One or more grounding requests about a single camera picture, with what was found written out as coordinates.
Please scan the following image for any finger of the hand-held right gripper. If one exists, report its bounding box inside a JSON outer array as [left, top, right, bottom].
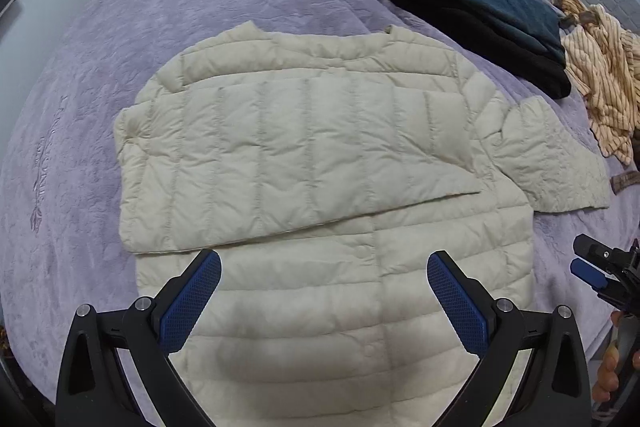
[[574, 234, 610, 259], [570, 257, 610, 292]]

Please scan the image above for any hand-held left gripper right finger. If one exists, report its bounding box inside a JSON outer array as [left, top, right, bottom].
[[426, 251, 593, 427]]

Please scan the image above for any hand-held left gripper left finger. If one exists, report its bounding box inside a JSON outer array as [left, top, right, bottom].
[[55, 249, 223, 427]]

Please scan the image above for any cream puffer jacket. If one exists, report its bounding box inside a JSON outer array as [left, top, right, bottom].
[[114, 20, 611, 427]]

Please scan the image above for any person's right hand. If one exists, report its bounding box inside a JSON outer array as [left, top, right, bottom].
[[592, 309, 640, 404]]

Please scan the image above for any brown patterned item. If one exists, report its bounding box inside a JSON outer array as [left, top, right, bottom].
[[611, 172, 640, 194]]

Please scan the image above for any beige striped cloth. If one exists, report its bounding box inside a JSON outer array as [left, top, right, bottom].
[[560, 3, 640, 166]]

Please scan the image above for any folded black garment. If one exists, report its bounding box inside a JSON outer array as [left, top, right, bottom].
[[374, 0, 572, 100]]

